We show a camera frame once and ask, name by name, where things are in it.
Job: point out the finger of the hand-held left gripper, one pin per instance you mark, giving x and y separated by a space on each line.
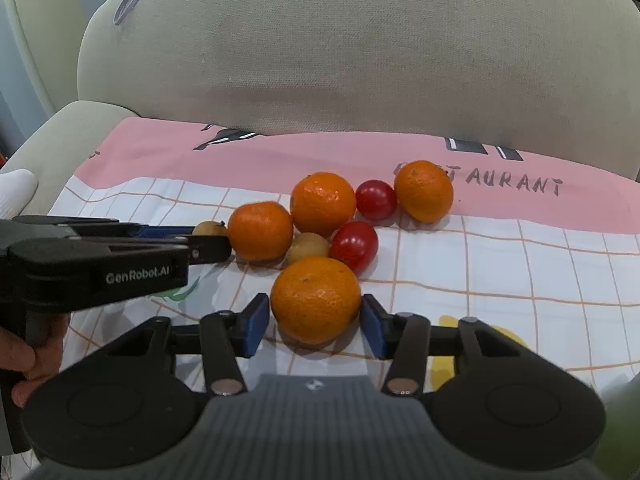
165 231
212 250

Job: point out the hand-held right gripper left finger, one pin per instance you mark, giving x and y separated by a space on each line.
256 327

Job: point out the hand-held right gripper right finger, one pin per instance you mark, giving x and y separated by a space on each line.
372 330

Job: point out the large orange tangerine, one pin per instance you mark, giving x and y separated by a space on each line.
315 300

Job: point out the oval red cherry tomato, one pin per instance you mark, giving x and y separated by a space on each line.
354 246

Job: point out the person's left hand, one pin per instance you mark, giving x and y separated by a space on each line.
35 362

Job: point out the white cloth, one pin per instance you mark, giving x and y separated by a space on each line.
15 192

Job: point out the round red cherry tomato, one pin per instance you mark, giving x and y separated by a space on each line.
376 200

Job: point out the beige sofa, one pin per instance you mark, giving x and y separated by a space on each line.
65 130

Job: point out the pink checkered printed cloth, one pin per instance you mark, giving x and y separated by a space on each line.
500 260

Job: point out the beige sofa back cushion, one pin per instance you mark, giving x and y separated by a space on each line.
350 50

